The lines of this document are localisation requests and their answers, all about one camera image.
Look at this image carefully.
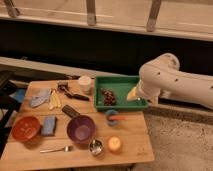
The dark grape bunch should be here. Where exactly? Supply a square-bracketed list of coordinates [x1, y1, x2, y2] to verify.
[101, 89, 116, 106]

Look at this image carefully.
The blue sponge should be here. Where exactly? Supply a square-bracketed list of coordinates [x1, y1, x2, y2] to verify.
[41, 116, 57, 136]

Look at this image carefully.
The blue grey cloth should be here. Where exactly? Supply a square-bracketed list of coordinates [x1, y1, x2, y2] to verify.
[29, 89, 51, 108]

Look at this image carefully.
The white cup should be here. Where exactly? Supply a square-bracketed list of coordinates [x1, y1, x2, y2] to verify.
[78, 75, 92, 94]

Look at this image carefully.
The small metal cup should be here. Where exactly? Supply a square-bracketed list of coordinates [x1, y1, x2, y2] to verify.
[89, 139, 103, 156]

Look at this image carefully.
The metal spoon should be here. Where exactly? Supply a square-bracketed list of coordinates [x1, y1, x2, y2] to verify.
[40, 146, 73, 153]

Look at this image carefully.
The red bowl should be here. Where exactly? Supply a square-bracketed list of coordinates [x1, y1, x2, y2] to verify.
[11, 116, 41, 142]

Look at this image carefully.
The orange fruit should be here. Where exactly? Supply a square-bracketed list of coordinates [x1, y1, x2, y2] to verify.
[107, 136, 122, 153]

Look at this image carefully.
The blue object at table edge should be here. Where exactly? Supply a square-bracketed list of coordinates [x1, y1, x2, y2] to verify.
[12, 89, 26, 103]

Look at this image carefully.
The black eraser block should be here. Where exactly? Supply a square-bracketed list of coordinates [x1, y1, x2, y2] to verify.
[62, 105, 79, 118]

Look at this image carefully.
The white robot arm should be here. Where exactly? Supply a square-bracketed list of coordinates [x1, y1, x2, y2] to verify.
[127, 53, 213, 110]

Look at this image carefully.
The purple bowl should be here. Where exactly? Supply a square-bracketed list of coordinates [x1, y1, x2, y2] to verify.
[67, 115, 96, 144]

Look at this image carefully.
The blue cup with carrot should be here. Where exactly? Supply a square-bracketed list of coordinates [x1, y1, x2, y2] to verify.
[105, 109, 125, 126]

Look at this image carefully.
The black handled tool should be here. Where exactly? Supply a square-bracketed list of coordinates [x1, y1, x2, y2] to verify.
[57, 82, 89, 101]

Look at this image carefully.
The green plastic tray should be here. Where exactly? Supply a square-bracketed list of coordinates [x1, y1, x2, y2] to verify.
[94, 76, 148, 111]

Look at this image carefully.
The yellow banana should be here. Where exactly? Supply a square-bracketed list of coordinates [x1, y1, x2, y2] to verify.
[49, 89, 61, 110]

